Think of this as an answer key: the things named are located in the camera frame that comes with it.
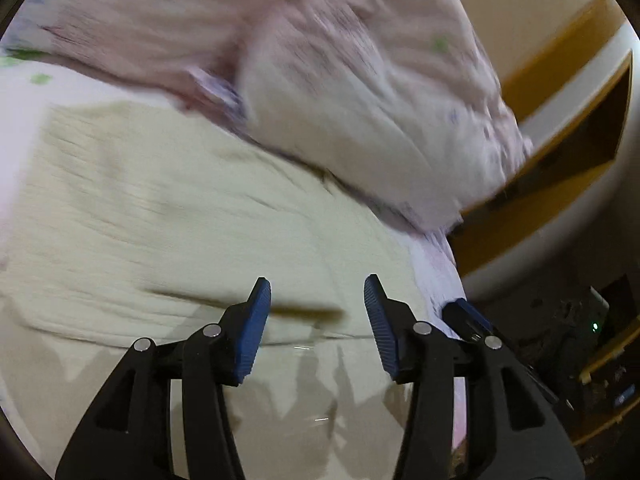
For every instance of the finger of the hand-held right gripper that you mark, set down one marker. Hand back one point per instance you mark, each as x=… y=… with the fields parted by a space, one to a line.
x=462 y=312

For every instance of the dark device with green light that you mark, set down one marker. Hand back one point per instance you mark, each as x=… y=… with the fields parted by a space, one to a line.
x=595 y=317

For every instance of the wooden bed headboard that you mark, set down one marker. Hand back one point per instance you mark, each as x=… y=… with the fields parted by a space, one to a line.
x=560 y=160

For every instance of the floral white bed sheet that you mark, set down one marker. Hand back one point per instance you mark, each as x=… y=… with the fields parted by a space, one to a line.
x=22 y=110

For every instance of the wooden bedside shelf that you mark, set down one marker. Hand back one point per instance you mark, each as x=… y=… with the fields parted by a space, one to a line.
x=607 y=365

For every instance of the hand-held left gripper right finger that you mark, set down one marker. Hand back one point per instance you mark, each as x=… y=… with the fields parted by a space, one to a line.
x=378 y=332

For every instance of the cream green blanket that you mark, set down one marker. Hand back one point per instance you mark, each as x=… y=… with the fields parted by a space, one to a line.
x=165 y=220

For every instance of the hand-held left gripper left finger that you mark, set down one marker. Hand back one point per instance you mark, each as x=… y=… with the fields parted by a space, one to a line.
x=253 y=332

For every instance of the large floral pink pillow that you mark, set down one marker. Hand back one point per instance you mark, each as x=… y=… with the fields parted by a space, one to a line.
x=370 y=110

